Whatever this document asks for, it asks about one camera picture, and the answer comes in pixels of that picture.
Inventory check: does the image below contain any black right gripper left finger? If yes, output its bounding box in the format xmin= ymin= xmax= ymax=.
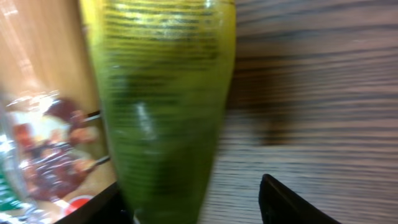
xmin=55 ymin=183 xmax=134 ymax=224

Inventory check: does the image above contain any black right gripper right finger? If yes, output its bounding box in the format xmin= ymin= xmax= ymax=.
xmin=258 ymin=174 xmax=340 ymax=224

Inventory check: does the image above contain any red spaghetti packet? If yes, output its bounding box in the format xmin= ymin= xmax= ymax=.
xmin=1 ymin=0 xmax=116 ymax=223

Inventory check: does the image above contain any green tea packet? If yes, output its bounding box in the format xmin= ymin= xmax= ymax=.
xmin=80 ymin=0 xmax=236 ymax=223

